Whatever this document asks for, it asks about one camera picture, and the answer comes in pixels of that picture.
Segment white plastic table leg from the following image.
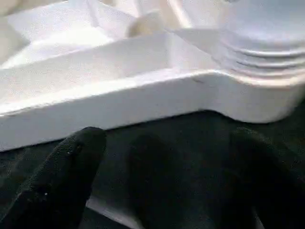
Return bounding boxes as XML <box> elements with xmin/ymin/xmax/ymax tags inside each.
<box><xmin>218</xmin><ymin>0</ymin><xmax>305</xmax><ymax>78</ymax></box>

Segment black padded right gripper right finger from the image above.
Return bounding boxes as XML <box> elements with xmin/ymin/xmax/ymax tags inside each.
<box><xmin>228</xmin><ymin>127</ymin><xmax>305</xmax><ymax>229</ymax></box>

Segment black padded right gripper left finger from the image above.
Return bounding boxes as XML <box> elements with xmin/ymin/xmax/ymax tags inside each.
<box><xmin>0</xmin><ymin>126</ymin><xmax>107</xmax><ymax>229</ymax></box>

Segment black padded mat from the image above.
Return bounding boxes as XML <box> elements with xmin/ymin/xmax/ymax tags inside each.
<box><xmin>0</xmin><ymin>104</ymin><xmax>305</xmax><ymax>229</ymax></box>

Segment white plastic table top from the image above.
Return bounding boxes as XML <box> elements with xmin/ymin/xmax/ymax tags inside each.
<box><xmin>0</xmin><ymin>0</ymin><xmax>305</xmax><ymax>152</ymax></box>

